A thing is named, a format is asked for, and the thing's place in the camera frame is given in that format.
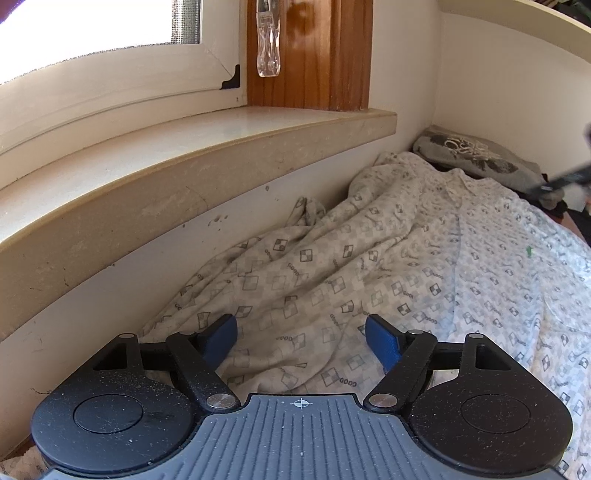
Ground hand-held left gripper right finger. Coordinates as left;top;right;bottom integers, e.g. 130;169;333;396
363;314;511;412

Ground cream window sill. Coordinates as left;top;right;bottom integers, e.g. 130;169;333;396
0;108;399;343

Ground cream wall shelf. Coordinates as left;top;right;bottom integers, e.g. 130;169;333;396
526;0;591;43

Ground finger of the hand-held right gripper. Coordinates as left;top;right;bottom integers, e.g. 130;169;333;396
529;165;591;195

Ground grey printed sweatshirt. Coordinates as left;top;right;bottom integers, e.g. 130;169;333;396
412;126;544;186

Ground wooden window frame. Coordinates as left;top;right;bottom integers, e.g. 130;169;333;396
245;0;375;112

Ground clear blind cord pull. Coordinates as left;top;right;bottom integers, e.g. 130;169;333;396
256;0;282;79

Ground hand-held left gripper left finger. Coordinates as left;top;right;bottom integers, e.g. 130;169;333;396
92;313;239;409

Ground white patterned shirt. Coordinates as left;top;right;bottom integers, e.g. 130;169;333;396
0;150;591;477

